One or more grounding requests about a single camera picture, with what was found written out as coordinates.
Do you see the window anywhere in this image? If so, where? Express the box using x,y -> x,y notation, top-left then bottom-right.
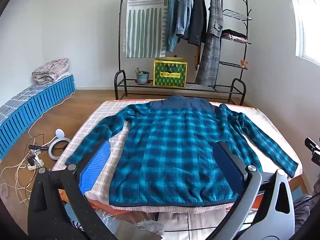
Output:
287,0 -> 320,67

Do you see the pink checked blanket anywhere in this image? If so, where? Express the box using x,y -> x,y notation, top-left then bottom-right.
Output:
54,99 -> 304,214

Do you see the white power strip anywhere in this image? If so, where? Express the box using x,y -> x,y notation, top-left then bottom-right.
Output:
27,155 -> 43,171

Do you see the black coat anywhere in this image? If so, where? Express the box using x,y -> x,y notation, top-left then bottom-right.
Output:
186,0 -> 208,46

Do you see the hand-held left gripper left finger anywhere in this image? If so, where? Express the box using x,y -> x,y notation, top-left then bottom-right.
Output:
27,142 -> 118,240

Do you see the grey white striped cloth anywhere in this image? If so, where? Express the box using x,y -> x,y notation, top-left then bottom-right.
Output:
65,201 -> 87,233

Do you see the grey striped hanging cloth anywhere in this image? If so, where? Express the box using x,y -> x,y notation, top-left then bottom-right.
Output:
125,0 -> 172,58

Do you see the folded clothes pile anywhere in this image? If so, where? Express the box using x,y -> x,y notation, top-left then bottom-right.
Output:
222,29 -> 248,41

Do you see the grey plaid long coat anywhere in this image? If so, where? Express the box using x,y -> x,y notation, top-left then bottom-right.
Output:
195,0 -> 224,87

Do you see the clear plastic sheet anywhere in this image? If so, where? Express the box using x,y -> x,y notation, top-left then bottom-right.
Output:
95,209 -> 140,231

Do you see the potted plant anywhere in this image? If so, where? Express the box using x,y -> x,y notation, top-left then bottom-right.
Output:
134,67 -> 150,84

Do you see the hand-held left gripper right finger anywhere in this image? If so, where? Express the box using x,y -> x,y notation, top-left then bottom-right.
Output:
212,142 -> 296,240

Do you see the white ring light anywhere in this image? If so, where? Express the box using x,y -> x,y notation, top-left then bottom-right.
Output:
48,129 -> 72,160

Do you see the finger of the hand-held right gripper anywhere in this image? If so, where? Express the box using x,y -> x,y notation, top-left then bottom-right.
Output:
304,137 -> 320,166

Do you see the floral quilt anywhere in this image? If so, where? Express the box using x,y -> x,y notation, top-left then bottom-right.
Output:
32,58 -> 70,84

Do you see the blue plaid fleece jacket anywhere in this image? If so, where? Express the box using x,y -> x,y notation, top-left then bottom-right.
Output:
67,95 -> 299,208

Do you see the light denim jacket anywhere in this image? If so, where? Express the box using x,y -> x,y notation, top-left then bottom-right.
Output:
165,0 -> 180,53

